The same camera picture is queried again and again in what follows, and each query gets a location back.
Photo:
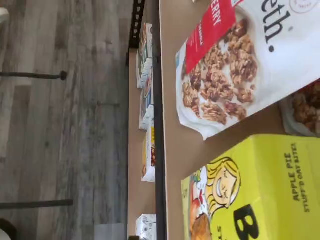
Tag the green Bobo's apple pie box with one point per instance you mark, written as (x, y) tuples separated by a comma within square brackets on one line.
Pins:
[(250, 175)]

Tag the blue white food box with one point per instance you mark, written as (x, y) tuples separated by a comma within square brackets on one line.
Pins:
[(147, 110)]

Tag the yellow white granola box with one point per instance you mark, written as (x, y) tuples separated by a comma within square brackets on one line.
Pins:
[(148, 155)]

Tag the green white food box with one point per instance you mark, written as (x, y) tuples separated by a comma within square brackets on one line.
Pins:
[(144, 67), (148, 35)]

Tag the black metal shelving unit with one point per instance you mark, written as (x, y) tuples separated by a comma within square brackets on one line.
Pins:
[(158, 100)]

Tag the red label granola bag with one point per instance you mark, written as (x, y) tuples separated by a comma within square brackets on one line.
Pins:
[(302, 110), (220, 80)]

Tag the black metal leg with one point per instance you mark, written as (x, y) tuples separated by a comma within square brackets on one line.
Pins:
[(30, 75), (37, 203)]

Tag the white rounded object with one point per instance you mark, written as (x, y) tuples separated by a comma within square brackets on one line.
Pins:
[(3, 15)]

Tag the dark round object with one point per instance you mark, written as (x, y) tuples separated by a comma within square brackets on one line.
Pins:
[(6, 228)]

